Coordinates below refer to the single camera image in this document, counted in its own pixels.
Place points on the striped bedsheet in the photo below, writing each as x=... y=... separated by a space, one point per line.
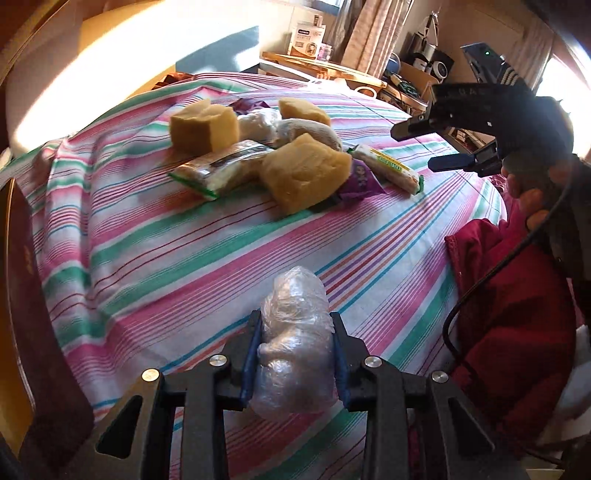
x=184 y=258

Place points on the grey wrapped bundle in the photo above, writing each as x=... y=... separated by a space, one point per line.
x=314 y=131

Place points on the white plastic bag bundle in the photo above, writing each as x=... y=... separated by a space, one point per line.
x=258 y=125

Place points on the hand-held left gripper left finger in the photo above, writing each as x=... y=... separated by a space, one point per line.
x=250 y=364

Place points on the open cardboard carton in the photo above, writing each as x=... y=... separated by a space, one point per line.
x=415 y=76

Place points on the striped beige curtain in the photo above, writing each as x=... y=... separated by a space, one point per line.
x=376 y=32

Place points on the white product box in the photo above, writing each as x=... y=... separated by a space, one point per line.
x=316 y=25
x=305 y=45

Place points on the purple snack packet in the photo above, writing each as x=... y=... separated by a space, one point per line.
x=362 y=182
x=247 y=106

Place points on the black and silver appliance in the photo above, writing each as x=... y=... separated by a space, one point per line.
x=431 y=53

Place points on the white tape roll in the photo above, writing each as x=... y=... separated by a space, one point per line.
x=364 y=90

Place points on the brown crumpled cloth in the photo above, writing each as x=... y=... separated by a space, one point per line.
x=173 y=79

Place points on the small yellow sponge block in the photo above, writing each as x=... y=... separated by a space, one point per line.
x=304 y=110

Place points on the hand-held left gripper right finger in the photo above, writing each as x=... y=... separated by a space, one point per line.
x=340 y=369

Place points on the red jacket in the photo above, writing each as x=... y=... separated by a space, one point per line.
x=512 y=332

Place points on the person's right hand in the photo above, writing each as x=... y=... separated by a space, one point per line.
x=531 y=198

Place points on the clear plastic bundle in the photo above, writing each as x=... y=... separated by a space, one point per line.
x=293 y=341

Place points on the small purple-label jar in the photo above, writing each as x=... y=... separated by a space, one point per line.
x=326 y=51

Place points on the blue round container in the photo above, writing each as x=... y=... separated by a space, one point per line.
x=395 y=62

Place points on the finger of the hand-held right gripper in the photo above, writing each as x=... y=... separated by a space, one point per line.
x=413 y=129
x=450 y=162

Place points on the wooden side table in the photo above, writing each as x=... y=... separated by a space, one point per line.
x=323 y=67

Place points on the padded colour-block headboard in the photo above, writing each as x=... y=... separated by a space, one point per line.
x=115 y=55

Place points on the brown cardboard storage box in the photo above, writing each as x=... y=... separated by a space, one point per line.
x=32 y=295

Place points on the large yellow sponge block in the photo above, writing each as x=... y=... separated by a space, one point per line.
x=203 y=127

